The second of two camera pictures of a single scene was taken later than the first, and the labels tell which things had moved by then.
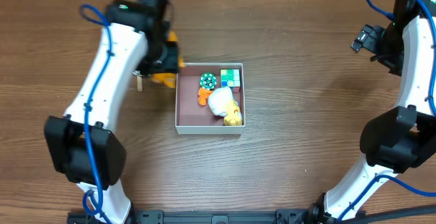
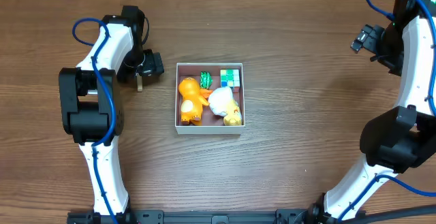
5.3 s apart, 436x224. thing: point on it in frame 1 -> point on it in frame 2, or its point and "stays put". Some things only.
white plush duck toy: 223,103 stays put
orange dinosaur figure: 168,80 -> 193,98
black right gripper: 380,43 stays put
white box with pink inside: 193,118 stays put
